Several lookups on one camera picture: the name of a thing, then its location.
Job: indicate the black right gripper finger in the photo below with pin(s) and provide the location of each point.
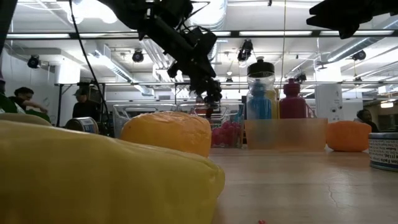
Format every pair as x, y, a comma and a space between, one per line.
325, 21
326, 9

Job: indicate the dark toy grape bunch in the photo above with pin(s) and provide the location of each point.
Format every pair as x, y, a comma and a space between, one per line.
211, 90

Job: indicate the clear bottle black cap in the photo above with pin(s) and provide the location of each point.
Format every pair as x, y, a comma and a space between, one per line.
260, 71

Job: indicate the blue plastic bottle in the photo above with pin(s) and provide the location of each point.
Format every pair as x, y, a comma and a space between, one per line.
259, 102

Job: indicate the red toy grape bunch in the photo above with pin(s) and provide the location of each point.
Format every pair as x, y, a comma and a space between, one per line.
228, 133

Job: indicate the yellow plastic bottle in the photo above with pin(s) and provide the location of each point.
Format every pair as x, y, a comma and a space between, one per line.
274, 102

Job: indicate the purple plastic bottle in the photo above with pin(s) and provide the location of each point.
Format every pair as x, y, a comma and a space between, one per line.
293, 105

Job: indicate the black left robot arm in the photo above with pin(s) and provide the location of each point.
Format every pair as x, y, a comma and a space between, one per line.
155, 18

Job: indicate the black ceiling spotlight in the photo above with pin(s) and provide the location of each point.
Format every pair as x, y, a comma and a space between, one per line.
359, 55
33, 61
137, 56

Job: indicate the black light bar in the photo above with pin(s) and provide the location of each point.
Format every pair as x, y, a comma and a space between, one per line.
234, 33

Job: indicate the clear plastic bin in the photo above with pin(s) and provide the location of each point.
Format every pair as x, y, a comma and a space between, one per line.
236, 109
146, 109

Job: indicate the orange toy mango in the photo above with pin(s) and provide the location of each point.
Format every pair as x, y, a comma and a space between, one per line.
168, 133

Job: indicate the person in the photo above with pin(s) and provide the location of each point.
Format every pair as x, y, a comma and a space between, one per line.
367, 119
84, 105
25, 99

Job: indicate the orange translucent plastic bin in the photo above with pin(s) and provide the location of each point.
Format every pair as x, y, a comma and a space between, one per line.
286, 133

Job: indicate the orange toy fruit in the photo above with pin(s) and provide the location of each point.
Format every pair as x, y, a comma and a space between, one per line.
348, 137

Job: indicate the small silver blue-label can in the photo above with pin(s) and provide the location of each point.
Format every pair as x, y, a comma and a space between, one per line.
82, 125

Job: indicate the silver tin can white label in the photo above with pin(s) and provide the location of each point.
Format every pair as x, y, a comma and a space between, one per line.
384, 152

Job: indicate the yellow toy banana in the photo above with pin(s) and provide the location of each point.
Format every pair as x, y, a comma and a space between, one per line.
93, 174

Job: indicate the black hanging camera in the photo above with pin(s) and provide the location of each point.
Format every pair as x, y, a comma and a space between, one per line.
245, 51

